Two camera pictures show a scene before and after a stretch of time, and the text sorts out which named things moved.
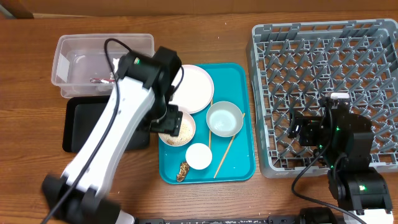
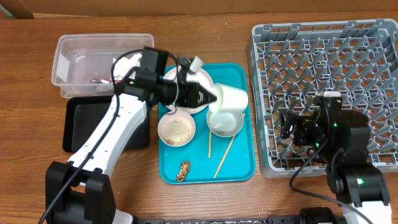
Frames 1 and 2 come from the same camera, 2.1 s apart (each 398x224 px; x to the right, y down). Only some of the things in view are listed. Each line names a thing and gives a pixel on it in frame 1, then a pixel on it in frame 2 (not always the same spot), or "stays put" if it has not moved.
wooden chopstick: [226, 154] stays put
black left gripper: [171, 124] → [191, 96]
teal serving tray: [232, 157] stays put
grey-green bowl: [224, 119] stays put
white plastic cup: [198, 156] → [228, 98]
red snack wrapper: [101, 81] stays put
